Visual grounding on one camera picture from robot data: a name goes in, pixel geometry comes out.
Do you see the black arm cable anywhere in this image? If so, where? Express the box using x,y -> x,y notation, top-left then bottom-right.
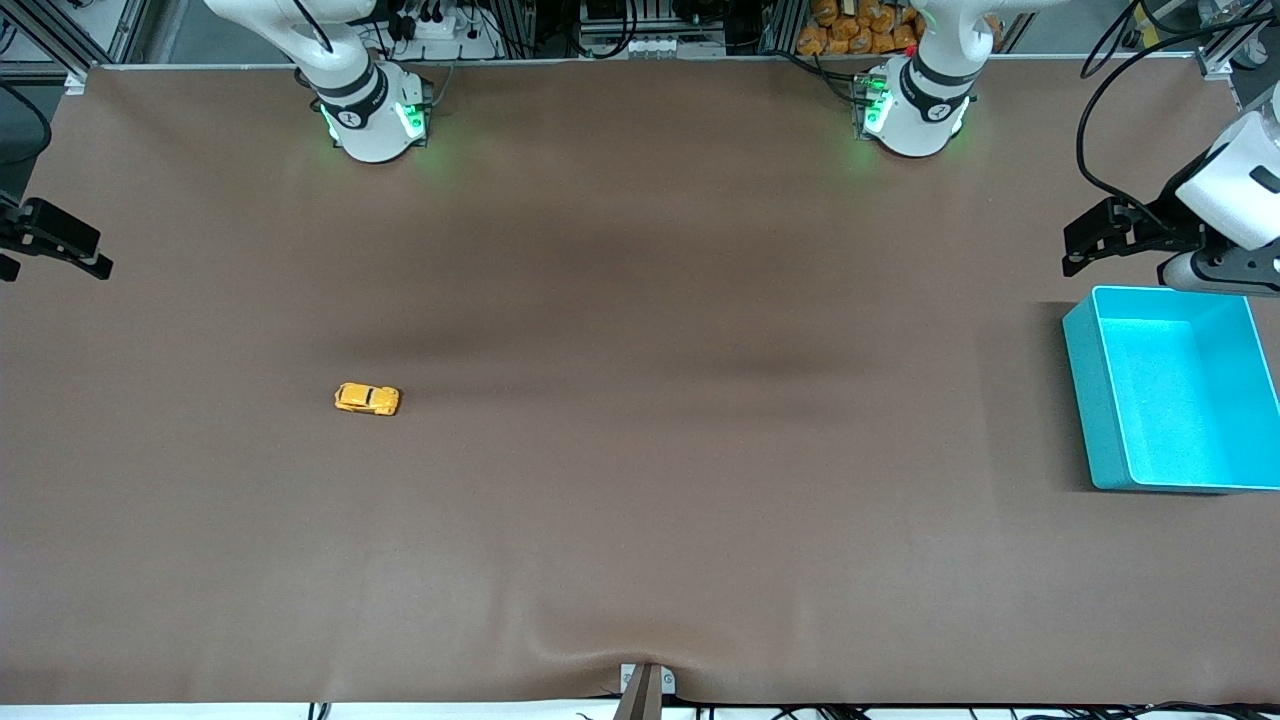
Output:
1075,0 -> 1280,226
285,0 -> 337,56

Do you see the white power strip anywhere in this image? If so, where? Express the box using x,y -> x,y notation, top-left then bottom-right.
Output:
385,8 -> 503,61

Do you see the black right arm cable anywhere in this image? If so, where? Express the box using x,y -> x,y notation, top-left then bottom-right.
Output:
285,0 -> 337,56

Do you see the aluminium frame profile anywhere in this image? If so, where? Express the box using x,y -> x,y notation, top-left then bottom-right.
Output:
1195,0 -> 1280,113
0,0 -> 151,83

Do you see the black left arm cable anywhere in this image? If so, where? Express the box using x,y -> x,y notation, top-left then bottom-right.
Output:
1075,0 -> 1280,226

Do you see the brown table mat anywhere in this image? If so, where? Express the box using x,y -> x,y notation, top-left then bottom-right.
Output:
0,55 -> 1280,706

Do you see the pile of orange objects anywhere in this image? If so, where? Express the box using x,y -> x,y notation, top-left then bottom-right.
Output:
797,0 -> 923,57

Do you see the yellow beetle toy car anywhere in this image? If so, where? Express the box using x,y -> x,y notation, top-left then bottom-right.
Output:
334,383 -> 402,417

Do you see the teal plastic storage box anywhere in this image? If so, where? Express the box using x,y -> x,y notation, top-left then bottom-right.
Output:
1062,285 -> 1280,494

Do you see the small metal clamp bracket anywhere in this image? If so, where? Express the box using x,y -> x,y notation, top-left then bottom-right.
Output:
619,663 -> 677,697

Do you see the brown support bar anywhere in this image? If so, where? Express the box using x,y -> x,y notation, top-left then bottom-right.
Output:
612,665 -> 666,720

